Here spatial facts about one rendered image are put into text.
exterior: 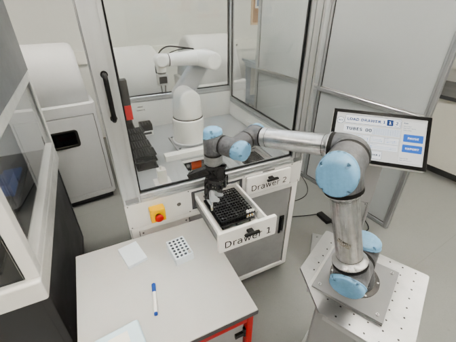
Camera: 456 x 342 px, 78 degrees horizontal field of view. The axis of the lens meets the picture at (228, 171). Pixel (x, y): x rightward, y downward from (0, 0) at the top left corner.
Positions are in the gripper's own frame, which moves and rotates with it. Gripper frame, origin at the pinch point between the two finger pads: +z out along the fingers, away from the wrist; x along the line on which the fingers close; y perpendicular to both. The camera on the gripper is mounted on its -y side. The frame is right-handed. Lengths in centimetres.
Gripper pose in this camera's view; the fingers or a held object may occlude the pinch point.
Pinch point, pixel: (210, 201)
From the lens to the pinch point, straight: 126.7
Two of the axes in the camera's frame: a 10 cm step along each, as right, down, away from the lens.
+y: 9.4, 1.8, -3.0
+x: 3.5, -4.9, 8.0
